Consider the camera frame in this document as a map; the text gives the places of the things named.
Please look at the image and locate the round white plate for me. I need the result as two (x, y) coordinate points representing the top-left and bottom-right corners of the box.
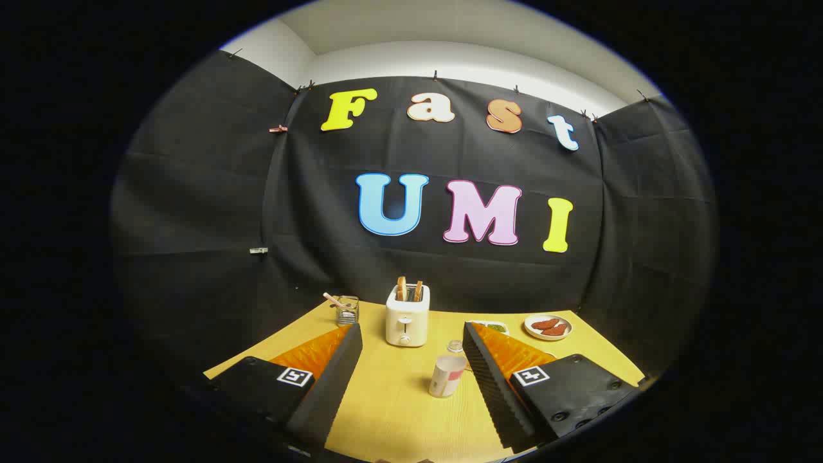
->
(524, 314), (573, 341)

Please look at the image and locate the clear juice bottle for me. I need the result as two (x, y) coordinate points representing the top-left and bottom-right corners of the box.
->
(429, 340), (468, 399)

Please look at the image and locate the wooden table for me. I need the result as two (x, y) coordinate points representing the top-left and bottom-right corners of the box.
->
(203, 300), (646, 463)

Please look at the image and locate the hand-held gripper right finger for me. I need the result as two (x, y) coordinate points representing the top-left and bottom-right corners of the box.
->
(462, 322), (644, 454)

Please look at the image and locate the white toaster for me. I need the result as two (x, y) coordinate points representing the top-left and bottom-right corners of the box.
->
(386, 284), (431, 348)

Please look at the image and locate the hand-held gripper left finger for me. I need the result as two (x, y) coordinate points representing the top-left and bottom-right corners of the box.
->
(204, 323), (364, 454)

